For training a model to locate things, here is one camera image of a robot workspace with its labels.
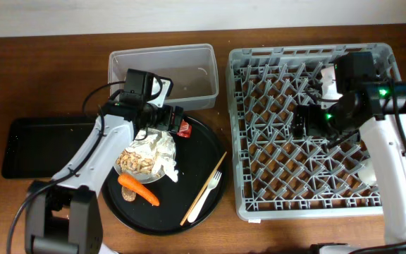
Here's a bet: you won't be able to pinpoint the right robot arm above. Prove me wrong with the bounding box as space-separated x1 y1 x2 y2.
292 52 406 253

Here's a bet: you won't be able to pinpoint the white plastic fork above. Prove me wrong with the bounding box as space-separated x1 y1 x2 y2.
187 171 222 223

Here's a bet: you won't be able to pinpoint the white napkin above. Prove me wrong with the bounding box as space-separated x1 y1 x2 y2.
124 128 180 183

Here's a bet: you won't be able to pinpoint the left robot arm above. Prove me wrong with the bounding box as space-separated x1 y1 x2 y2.
17 69 183 253

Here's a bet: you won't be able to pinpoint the pile of peanut shells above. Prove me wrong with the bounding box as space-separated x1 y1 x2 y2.
116 150 154 174

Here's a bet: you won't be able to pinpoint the grey dishwasher rack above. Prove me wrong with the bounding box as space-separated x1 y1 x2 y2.
226 43 402 221

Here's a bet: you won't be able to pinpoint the wooden chopstick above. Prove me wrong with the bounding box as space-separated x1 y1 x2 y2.
180 152 227 226

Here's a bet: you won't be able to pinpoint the white cup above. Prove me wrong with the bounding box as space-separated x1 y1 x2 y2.
357 158 377 186

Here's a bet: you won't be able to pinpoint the grey plate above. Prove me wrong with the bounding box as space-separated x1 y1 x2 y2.
113 126 178 185

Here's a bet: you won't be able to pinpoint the orange carrot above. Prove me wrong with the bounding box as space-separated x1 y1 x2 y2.
118 174 160 207

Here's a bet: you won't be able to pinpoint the clear plastic bin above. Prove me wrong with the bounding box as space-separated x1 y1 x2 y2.
108 44 219 111

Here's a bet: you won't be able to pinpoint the black rectangular tray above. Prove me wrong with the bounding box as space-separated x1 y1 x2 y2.
1 116 94 179

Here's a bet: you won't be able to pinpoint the red snack wrapper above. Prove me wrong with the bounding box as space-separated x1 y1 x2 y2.
177 120 192 138

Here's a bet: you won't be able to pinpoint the round black tray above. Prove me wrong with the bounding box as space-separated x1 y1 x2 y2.
101 116 229 236

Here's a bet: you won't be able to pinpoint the brown round cookie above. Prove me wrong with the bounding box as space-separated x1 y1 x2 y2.
121 186 137 202

